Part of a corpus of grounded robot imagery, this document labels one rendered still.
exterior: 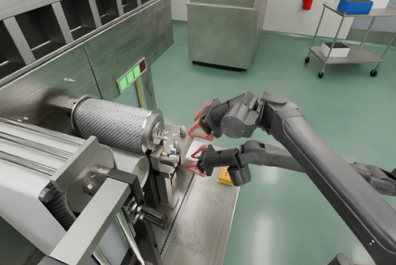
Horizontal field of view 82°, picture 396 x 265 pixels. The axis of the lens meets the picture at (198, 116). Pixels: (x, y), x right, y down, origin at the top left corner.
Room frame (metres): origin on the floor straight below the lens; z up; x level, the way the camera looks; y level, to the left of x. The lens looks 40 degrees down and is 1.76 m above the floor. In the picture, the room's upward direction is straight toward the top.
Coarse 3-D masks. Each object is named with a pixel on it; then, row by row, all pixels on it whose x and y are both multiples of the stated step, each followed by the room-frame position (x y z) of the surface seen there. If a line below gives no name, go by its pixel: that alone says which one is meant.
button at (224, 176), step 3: (222, 168) 0.62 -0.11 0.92; (225, 168) 0.62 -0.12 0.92; (222, 171) 0.61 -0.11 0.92; (225, 171) 0.61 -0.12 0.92; (222, 174) 0.59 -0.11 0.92; (225, 174) 0.59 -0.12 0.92; (228, 174) 0.59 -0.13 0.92; (219, 177) 0.58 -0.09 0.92; (222, 177) 0.58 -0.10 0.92; (225, 177) 0.58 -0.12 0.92; (228, 177) 0.58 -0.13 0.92; (219, 180) 0.58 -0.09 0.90; (222, 180) 0.57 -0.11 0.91; (225, 180) 0.57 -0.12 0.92; (228, 180) 0.57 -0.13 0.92; (231, 183) 0.56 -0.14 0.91
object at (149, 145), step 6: (78, 108) 0.58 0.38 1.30; (156, 114) 0.55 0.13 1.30; (150, 120) 0.51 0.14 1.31; (156, 120) 0.53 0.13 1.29; (162, 120) 0.56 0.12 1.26; (150, 126) 0.50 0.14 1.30; (150, 132) 0.49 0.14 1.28; (144, 138) 0.47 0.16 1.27; (150, 144) 0.48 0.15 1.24; (156, 144) 0.51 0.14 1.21
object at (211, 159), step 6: (210, 144) 0.57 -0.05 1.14; (210, 150) 0.55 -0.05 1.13; (204, 156) 0.52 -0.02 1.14; (210, 156) 0.51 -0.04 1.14; (216, 156) 0.50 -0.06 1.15; (204, 162) 0.50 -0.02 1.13; (210, 162) 0.50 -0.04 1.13; (216, 162) 0.49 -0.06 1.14; (204, 168) 0.48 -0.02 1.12; (210, 168) 0.50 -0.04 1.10; (210, 174) 0.48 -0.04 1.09
